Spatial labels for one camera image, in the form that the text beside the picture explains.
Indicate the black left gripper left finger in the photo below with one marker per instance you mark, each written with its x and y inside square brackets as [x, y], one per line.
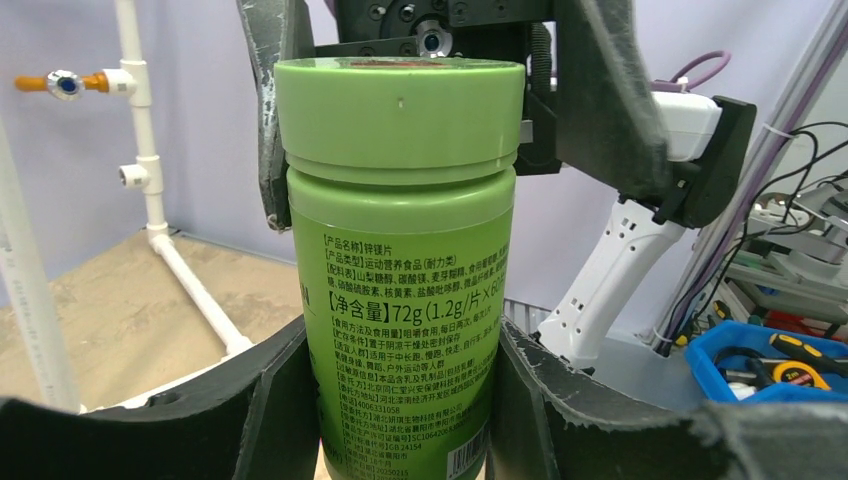
[252, 417]

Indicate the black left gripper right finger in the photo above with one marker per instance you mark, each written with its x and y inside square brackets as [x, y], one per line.
[550, 421]

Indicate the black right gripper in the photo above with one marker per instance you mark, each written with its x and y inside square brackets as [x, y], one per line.
[608, 125]

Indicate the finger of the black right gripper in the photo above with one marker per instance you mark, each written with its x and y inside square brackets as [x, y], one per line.
[274, 30]

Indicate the green bottle cap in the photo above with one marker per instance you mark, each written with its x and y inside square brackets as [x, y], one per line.
[394, 121]

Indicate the green pill bottle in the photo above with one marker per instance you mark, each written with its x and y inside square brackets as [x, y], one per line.
[403, 290]

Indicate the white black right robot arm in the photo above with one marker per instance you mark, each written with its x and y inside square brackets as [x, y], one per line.
[673, 156]

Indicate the blue parts bin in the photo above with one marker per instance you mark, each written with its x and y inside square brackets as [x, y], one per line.
[735, 362]

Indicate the white PVC pipe frame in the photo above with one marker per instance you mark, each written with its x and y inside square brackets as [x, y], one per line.
[127, 322]

